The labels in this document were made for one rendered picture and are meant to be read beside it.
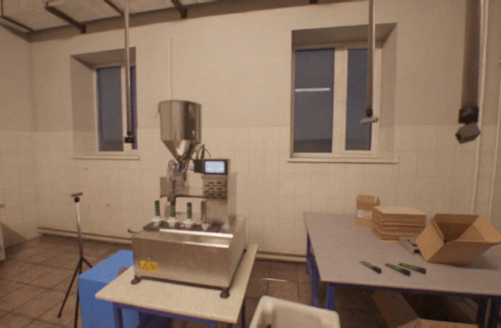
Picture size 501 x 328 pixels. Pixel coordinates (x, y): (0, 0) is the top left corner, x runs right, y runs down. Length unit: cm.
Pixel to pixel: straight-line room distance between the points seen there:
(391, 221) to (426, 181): 116
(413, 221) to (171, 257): 186
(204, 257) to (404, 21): 318
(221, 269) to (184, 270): 21
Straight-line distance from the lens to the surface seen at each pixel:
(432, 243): 183
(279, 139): 261
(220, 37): 311
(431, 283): 168
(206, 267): 122
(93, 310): 209
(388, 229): 209
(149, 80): 339
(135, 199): 351
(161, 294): 134
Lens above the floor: 153
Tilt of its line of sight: 5 degrees down
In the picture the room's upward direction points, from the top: straight up
